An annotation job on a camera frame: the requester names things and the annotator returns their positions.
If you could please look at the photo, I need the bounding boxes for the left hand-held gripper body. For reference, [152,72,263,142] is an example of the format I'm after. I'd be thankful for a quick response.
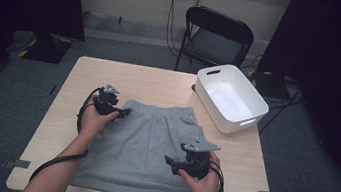
[92,82,124,119]

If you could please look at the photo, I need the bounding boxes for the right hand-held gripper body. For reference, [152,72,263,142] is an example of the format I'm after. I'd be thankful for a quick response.
[175,134,223,183]

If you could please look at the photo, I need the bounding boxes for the grey shorts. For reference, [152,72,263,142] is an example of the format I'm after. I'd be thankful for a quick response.
[68,92,238,192]

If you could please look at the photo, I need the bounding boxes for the white plastic basket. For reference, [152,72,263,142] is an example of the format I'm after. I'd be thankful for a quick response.
[188,60,275,141]

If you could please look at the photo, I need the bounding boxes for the person's left hand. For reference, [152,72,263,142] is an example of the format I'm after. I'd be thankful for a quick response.
[77,93,123,144]

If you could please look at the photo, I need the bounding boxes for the person's right hand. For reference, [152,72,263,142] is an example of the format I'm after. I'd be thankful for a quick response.
[175,146,229,192]

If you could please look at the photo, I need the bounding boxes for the small black floor tape piece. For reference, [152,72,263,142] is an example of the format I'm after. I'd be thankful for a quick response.
[48,83,58,97]

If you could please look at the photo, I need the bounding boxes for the black stand base yellow stripes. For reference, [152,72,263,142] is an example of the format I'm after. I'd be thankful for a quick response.
[8,27,76,67]
[244,68,293,101]

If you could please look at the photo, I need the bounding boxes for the black folding chair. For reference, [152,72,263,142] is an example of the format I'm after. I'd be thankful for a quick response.
[173,3,259,83]

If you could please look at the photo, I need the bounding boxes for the right hand-held gripper black cable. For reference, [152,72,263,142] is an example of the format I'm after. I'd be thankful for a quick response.
[206,160,230,192]

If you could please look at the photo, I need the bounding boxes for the hand-held gripper black cable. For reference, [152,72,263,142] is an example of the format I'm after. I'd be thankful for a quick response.
[206,160,230,192]
[28,79,104,191]

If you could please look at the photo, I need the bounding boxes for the left hand-held gripper black cable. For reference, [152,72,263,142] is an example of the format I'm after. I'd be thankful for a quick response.
[28,79,104,191]

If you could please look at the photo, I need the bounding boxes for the grey wall trunking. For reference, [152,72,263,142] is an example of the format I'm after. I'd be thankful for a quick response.
[80,10,187,44]

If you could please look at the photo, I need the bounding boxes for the black floor cables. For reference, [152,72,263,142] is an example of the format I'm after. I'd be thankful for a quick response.
[255,78,307,140]

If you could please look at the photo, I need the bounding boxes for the black cable from wall socket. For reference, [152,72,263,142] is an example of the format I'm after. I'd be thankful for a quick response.
[161,0,188,59]

